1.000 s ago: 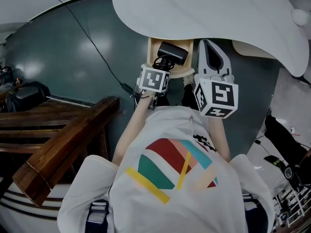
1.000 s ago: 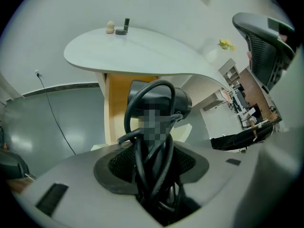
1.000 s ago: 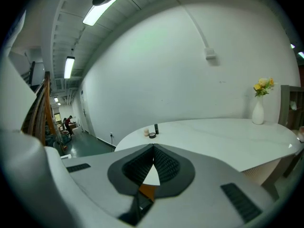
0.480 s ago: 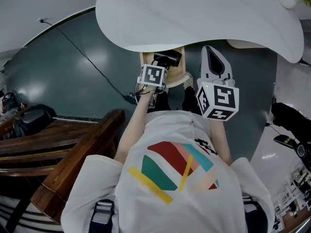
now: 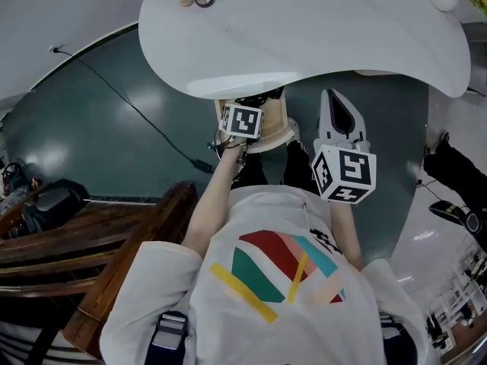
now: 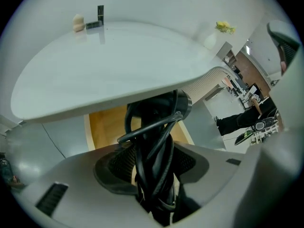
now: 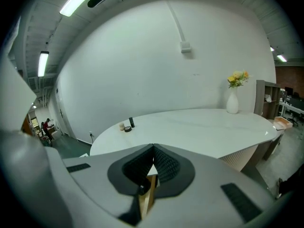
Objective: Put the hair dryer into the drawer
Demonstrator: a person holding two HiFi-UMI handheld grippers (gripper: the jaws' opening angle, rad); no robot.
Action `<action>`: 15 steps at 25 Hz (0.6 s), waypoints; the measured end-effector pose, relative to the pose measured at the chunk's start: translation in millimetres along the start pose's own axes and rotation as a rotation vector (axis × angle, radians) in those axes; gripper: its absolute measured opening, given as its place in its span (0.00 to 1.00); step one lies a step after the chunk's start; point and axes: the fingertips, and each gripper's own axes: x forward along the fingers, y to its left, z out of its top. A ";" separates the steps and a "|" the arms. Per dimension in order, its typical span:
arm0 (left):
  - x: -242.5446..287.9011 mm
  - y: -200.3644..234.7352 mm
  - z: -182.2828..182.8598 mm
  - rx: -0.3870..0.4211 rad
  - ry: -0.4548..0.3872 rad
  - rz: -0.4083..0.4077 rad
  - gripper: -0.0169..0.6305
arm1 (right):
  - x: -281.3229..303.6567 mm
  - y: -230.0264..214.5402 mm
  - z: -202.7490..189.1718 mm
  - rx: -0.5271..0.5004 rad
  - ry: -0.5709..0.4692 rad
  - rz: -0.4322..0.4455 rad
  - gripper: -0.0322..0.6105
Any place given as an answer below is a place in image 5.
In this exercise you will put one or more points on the white striped bedding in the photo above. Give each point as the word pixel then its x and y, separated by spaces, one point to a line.
pixel 23 344

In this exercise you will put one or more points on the person's left forearm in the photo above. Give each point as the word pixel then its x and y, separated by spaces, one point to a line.
pixel 213 204

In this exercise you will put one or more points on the person's white printed t-shirt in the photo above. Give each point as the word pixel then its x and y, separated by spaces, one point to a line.
pixel 285 318

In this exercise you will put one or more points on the black bag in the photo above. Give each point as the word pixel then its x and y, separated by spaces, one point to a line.
pixel 53 205

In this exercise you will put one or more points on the grey wooden shelf unit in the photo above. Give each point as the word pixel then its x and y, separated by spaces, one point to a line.
pixel 477 51

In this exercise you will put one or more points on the person's right forearm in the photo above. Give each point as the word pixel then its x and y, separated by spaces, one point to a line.
pixel 346 234

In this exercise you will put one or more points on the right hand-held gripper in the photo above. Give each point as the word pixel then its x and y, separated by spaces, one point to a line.
pixel 352 169

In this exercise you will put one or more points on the person's white shoe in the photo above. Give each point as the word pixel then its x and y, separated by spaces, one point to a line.
pixel 293 129

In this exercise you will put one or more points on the dark wooden bench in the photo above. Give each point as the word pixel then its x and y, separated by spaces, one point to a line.
pixel 95 242

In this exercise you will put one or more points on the white wall socket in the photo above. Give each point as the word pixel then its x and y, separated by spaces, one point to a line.
pixel 54 48

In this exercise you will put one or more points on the person's black trousers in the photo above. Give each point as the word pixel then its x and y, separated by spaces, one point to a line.
pixel 296 165

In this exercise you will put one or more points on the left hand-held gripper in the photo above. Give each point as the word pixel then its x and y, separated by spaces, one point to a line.
pixel 241 122

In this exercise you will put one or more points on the white curved table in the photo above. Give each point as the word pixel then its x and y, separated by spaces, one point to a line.
pixel 304 32

